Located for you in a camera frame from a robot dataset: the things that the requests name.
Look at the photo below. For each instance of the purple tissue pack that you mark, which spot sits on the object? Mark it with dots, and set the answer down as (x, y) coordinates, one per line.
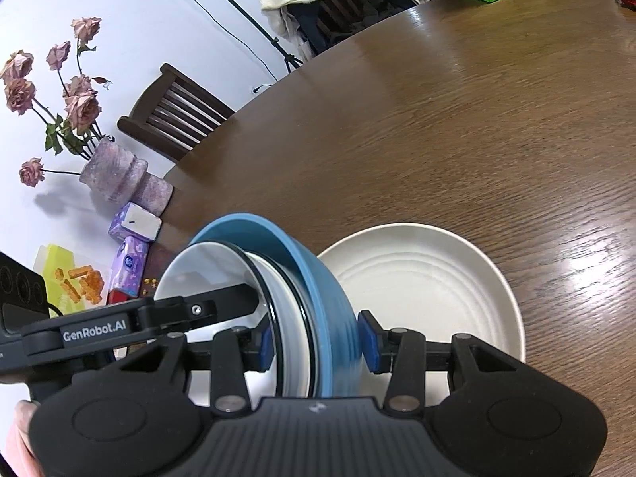
(128, 266)

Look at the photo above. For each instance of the wooden chair with clothes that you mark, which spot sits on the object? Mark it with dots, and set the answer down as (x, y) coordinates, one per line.
(348, 10)

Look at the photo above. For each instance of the pink textured vase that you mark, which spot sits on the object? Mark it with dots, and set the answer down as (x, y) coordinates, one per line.
(119, 174)

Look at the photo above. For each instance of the blue bowl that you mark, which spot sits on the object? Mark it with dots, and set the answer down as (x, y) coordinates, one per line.
(318, 283)

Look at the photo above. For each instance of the purple tissue box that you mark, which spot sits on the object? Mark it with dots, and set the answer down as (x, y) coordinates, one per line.
(136, 221)

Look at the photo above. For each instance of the beige plate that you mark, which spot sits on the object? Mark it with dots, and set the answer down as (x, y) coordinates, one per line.
(422, 283)

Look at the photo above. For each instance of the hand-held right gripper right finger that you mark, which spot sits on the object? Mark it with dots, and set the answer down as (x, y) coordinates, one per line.
(370, 343)

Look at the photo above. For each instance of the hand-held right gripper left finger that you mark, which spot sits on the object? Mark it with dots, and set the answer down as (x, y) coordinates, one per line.
(265, 353)

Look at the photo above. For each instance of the black light stand tripod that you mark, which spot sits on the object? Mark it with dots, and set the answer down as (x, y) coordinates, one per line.
(238, 10)

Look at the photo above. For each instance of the yellow-green snack box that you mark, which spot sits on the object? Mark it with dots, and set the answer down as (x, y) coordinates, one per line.
(59, 263)

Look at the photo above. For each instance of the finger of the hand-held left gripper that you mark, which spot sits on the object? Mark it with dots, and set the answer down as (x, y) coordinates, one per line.
(208, 305)

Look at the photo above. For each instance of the red box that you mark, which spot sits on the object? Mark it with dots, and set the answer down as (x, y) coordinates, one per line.
(119, 298)

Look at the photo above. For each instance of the scattered yellow corn kernels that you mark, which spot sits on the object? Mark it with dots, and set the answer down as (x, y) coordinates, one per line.
(151, 284)

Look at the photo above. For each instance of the dark wooden slatted chair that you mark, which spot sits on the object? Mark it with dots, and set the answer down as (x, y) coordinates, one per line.
(174, 109)

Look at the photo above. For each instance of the person's left hand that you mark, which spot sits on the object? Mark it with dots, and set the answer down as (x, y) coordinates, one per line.
(20, 442)

